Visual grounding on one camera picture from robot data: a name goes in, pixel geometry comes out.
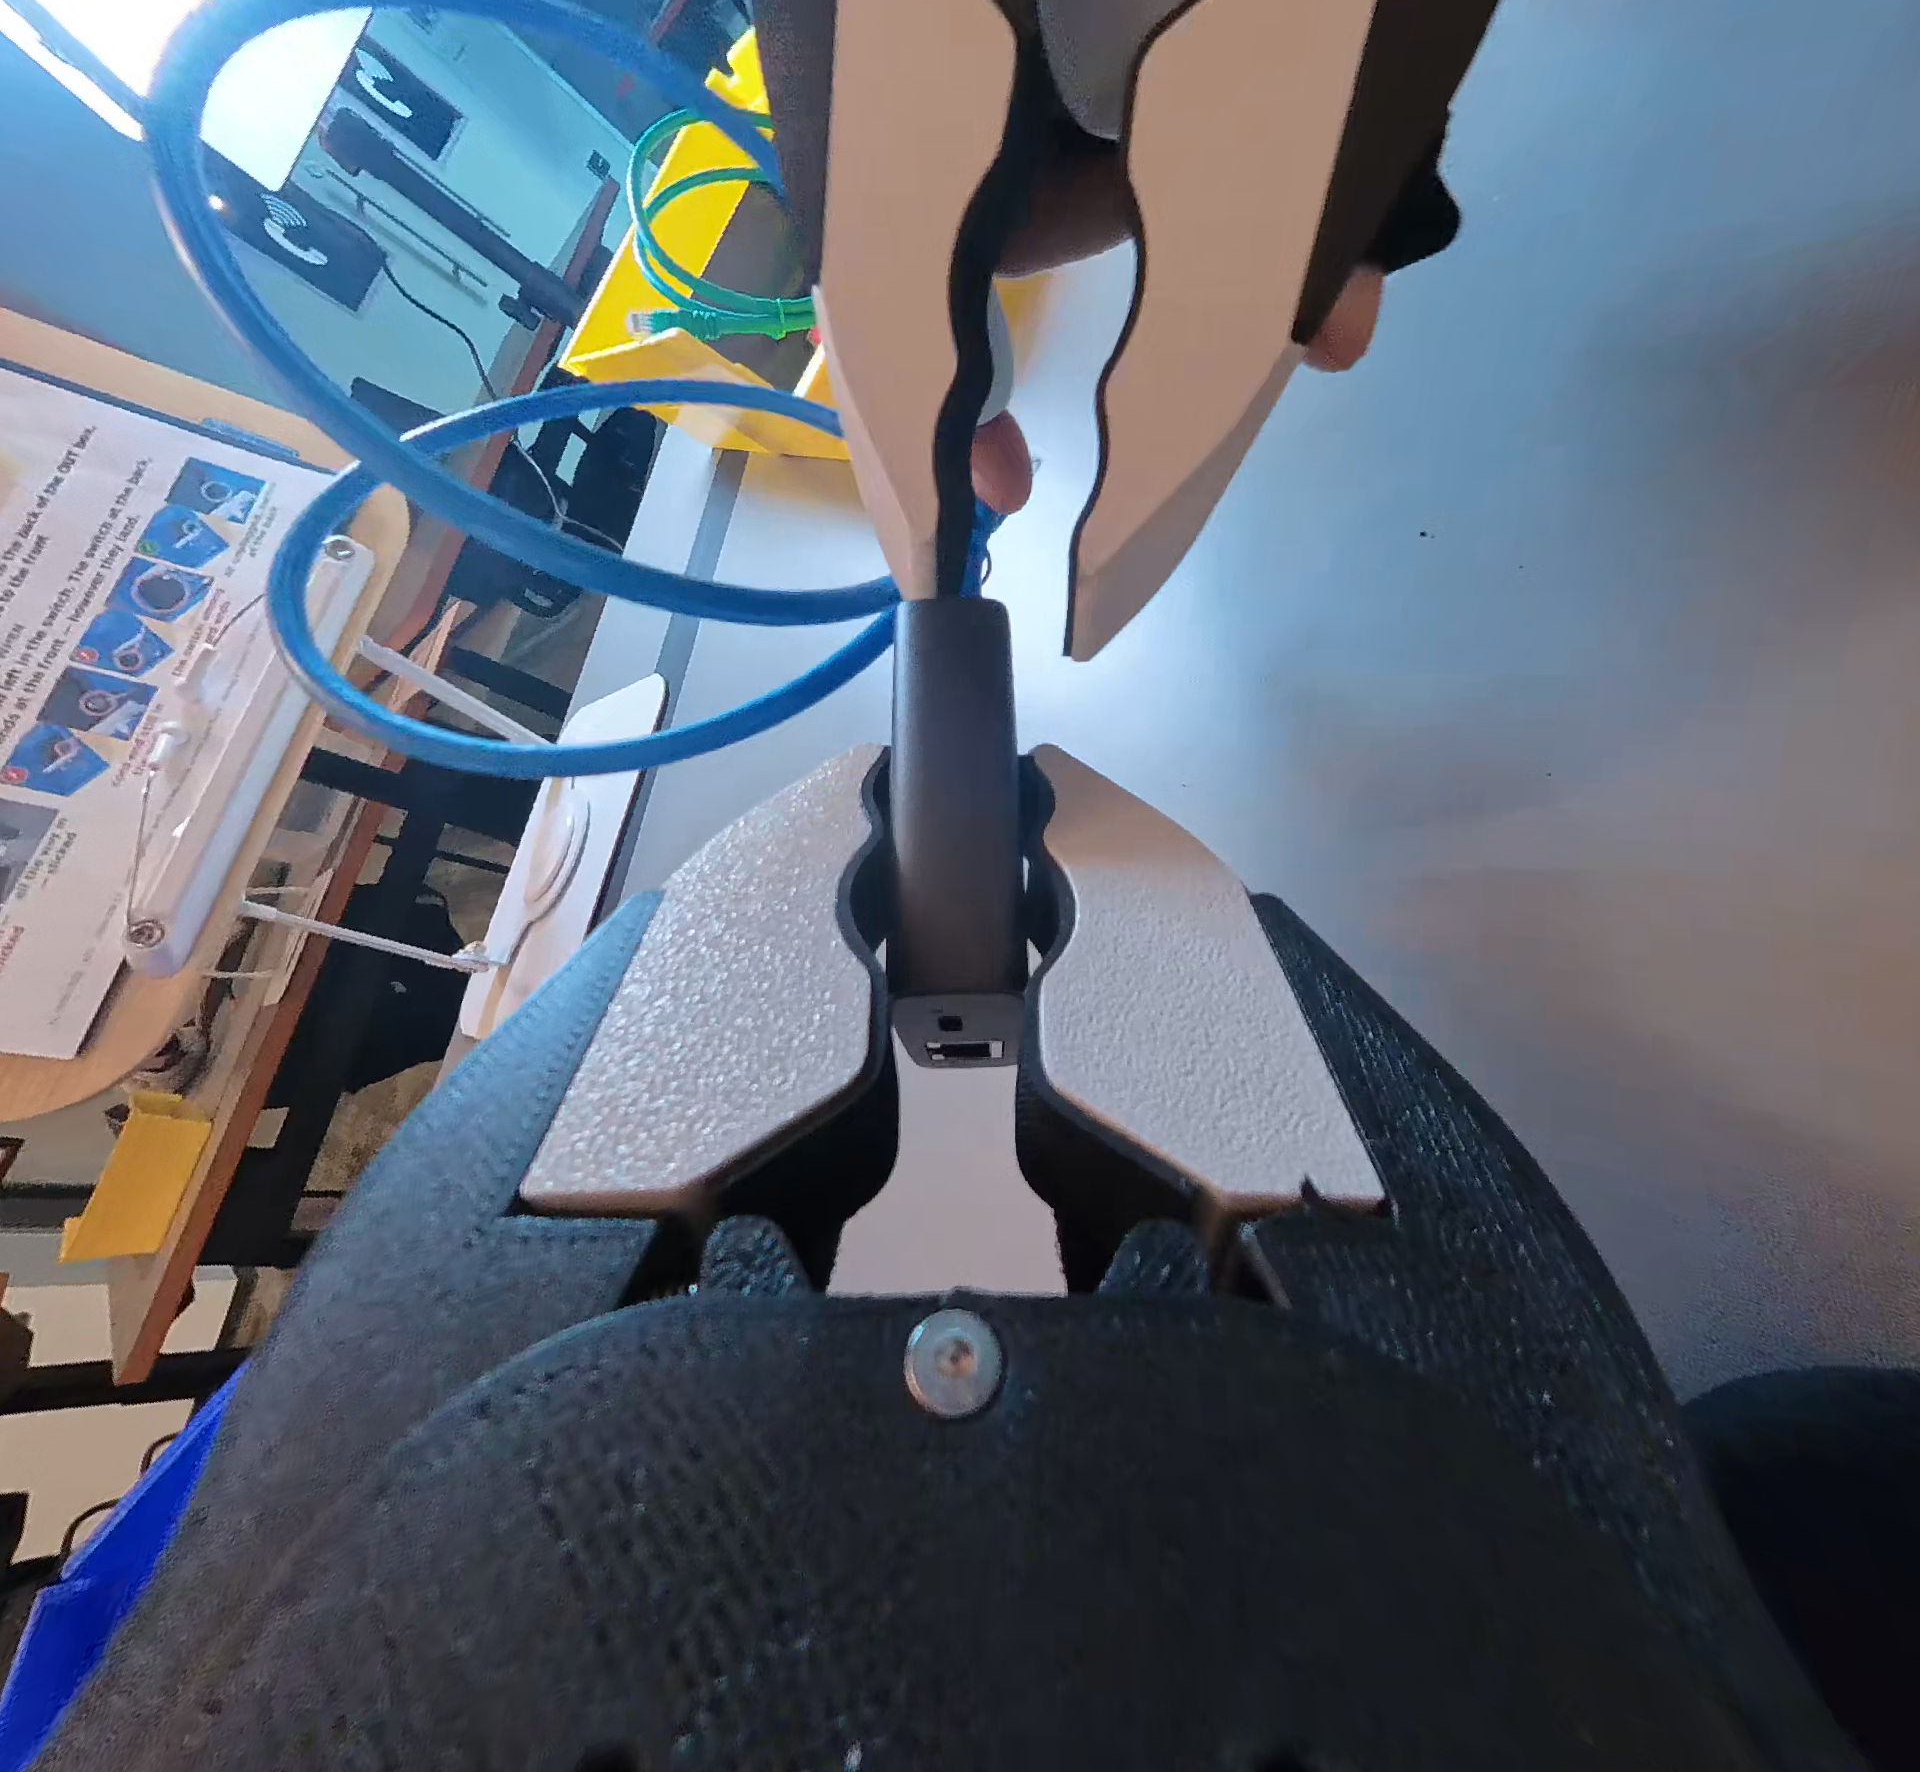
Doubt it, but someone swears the blue plastic bin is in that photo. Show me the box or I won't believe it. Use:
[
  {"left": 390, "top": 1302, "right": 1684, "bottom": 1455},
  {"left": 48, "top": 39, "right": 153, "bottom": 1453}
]
[{"left": 0, "top": 1360, "right": 250, "bottom": 1772}]

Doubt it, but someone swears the person's right hand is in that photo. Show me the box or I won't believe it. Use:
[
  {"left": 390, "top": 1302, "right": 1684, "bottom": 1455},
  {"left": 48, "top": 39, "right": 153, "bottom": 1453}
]
[{"left": 968, "top": 144, "right": 1386, "bottom": 516}]

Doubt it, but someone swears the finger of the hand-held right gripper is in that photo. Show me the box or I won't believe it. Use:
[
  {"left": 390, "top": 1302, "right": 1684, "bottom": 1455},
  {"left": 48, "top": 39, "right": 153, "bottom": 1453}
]
[
  {"left": 1061, "top": 0, "right": 1395, "bottom": 663},
  {"left": 815, "top": 0, "right": 1053, "bottom": 604}
]

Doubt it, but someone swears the blue ethernet cable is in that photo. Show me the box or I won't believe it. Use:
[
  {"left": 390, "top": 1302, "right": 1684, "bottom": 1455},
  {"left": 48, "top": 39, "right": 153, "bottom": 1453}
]
[{"left": 143, "top": 0, "right": 1008, "bottom": 776}]

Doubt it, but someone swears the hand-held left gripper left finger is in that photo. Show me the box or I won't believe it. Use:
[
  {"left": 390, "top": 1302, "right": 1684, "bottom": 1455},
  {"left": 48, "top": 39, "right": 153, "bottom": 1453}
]
[{"left": 517, "top": 741, "right": 901, "bottom": 1216}]

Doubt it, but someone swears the yellow plastic bin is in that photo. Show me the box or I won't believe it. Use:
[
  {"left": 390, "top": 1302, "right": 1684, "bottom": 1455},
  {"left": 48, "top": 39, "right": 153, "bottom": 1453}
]
[{"left": 558, "top": 28, "right": 1053, "bottom": 461}]

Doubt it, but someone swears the black ethernet coupler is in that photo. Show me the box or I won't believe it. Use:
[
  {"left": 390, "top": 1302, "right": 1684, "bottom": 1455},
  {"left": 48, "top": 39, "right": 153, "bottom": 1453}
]
[{"left": 887, "top": 596, "right": 1035, "bottom": 1071}]

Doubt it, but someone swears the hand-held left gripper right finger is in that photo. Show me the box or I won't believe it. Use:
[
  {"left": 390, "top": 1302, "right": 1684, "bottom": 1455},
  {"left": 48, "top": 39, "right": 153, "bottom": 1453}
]
[{"left": 1015, "top": 741, "right": 1390, "bottom": 1218}]

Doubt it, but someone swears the metal stand rod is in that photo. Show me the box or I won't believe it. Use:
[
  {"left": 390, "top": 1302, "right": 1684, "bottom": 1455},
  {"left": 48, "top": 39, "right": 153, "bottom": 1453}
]
[
  {"left": 354, "top": 635, "right": 559, "bottom": 745},
  {"left": 238, "top": 889, "right": 504, "bottom": 975}
]

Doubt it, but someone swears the wooden instruction board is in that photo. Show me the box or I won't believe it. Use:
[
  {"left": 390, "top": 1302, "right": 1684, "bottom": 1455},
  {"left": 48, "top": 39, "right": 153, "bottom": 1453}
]
[{"left": 0, "top": 302, "right": 414, "bottom": 1128}]

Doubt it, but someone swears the white clip bar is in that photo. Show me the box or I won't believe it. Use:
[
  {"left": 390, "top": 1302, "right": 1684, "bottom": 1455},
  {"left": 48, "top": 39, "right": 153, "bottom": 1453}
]
[{"left": 126, "top": 535, "right": 378, "bottom": 980}]

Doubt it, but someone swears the green ethernet cable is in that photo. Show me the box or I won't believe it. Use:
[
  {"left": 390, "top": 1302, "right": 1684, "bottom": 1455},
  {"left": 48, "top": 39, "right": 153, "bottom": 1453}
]
[{"left": 627, "top": 110, "right": 819, "bottom": 344}]

